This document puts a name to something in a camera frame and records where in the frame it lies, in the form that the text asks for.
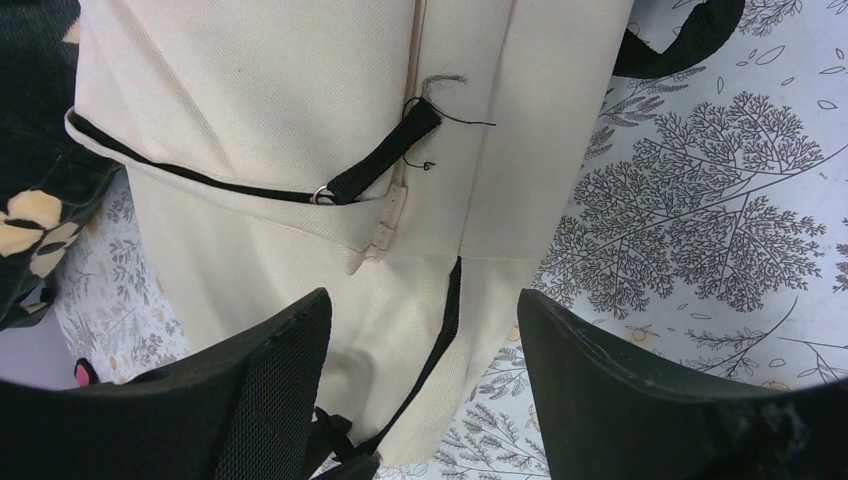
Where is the black floral pillow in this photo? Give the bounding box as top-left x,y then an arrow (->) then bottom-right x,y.
1,1 -> 118,330

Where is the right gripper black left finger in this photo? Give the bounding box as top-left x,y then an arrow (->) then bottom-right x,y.
1,289 -> 331,479

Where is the beige canvas student bag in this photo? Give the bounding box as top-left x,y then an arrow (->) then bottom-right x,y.
66,1 -> 745,465

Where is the red and black pouch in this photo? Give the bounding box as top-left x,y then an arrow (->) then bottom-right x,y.
73,358 -> 100,387

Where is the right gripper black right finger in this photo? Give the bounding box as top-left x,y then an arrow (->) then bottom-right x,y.
517,289 -> 847,480

